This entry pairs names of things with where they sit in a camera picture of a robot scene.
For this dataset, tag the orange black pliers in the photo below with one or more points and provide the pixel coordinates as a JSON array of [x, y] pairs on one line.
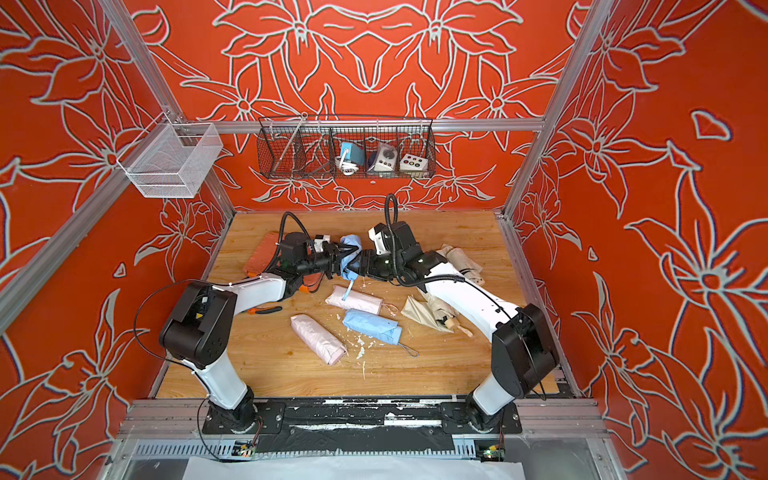
[[264, 310]]

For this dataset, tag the black wire wall basket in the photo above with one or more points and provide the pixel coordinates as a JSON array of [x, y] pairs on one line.
[[324, 147]]

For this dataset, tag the blue white device in basket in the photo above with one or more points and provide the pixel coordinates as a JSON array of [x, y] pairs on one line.
[[351, 159]]

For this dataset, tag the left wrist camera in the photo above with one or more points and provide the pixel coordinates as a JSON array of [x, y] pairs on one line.
[[319, 242]]

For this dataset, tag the blue umbrella front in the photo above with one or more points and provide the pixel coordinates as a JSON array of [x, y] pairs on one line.
[[377, 327]]

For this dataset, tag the blue umbrella back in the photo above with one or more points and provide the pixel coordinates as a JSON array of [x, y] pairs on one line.
[[350, 262]]

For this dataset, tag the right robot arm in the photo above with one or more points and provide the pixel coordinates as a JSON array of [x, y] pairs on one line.
[[523, 351]]

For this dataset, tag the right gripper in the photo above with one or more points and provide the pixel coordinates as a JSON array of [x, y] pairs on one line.
[[368, 262]]

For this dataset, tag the white mesh wall basket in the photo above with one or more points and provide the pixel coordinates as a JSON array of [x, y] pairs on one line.
[[170, 164]]

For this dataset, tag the white box with dots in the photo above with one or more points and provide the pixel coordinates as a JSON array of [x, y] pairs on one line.
[[413, 164]]

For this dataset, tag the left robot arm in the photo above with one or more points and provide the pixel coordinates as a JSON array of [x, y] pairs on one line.
[[197, 332]]

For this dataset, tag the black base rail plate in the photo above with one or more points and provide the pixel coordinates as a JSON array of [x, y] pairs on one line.
[[445, 414]]

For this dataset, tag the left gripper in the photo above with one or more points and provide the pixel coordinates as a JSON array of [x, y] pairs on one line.
[[333, 258]]

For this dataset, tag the white round-dial device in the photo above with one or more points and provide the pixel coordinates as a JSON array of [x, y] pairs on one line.
[[384, 159]]

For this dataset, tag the beige umbrella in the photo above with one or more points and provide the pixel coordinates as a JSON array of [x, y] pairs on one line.
[[458, 258], [443, 317]]

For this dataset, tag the pink umbrella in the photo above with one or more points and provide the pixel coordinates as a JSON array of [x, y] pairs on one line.
[[348, 299], [318, 339]]

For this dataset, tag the blue umbrella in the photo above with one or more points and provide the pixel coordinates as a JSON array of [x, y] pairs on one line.
[[377, 327], [350, 262]]

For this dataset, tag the orange plastic tool case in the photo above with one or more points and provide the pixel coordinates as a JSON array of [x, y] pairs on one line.
[[263, 254]]

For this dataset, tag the beige umbrella back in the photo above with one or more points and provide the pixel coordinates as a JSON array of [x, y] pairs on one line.
[[458, 258]]

